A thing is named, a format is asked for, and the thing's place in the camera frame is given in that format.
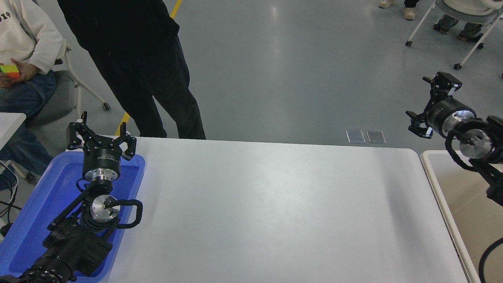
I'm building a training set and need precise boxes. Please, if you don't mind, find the black cable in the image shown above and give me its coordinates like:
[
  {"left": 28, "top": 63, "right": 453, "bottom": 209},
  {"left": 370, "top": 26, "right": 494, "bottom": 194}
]
[
  {"left": 478, "top": 237, "right": 503, "bottom": 283},
  {"left": 0, "top": 200, "right": 21, "bottom": 221}
]

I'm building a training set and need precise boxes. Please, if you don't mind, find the white cable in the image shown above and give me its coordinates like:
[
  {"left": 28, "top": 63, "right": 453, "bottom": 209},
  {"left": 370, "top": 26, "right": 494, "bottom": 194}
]
[{"left": 0, "top": 161, "right": 19, "bottom": 205}]

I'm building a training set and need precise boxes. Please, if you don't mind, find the blue plastic tray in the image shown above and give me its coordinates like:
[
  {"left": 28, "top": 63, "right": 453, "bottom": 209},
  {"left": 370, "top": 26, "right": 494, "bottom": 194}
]
[{"left": 0, "top": 151, "right": 146, "bottom": 283}]

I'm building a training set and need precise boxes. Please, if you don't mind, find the small white table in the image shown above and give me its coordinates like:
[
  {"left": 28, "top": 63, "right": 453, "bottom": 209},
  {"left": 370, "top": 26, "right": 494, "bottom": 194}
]
[{"left": 0, "top": 112, "right": 27, "bottom": 150}]

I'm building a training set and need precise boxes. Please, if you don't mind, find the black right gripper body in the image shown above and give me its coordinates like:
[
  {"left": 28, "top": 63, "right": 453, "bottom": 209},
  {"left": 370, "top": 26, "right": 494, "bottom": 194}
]
[{"left": 426, "top": 97, "right": 475, "bottom": 136}]

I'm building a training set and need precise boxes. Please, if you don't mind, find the grey chair with castors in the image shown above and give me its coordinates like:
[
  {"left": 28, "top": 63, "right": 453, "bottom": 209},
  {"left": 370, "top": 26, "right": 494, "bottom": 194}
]
[{"left": 24, "top": 45, "right": 111, "bottom": 129}]

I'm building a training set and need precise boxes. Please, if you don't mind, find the white-framed chair with castors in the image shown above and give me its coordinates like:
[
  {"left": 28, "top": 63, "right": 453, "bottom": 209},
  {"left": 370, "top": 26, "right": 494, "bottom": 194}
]
[{"left": 405, "top": 0, "right": 503, "bottom": 70}]

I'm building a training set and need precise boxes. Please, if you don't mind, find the large pale bin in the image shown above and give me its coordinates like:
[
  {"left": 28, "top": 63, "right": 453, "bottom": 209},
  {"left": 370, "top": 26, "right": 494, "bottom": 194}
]
[{"left": 420, "top": 150, "right": 503, "bottom": 283}]

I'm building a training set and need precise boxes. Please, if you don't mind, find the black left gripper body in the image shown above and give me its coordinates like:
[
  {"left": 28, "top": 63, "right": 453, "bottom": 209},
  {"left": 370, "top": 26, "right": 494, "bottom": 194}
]
[{"left": 82, "top": 136, "right": 124, "bottom": 175}]

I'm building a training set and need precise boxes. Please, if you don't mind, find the person's left hand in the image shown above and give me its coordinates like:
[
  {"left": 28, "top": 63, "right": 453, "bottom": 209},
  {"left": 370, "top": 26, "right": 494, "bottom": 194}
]
[{"left": 11, "top": 59, "right": 42, "bottom": 83}]

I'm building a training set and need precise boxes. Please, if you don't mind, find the colourful puzzle cube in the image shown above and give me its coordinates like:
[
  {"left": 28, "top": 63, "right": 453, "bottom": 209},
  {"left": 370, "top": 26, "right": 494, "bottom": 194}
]
[{"left": 0, "top": 64, "right": 20, "bottom": 79}]

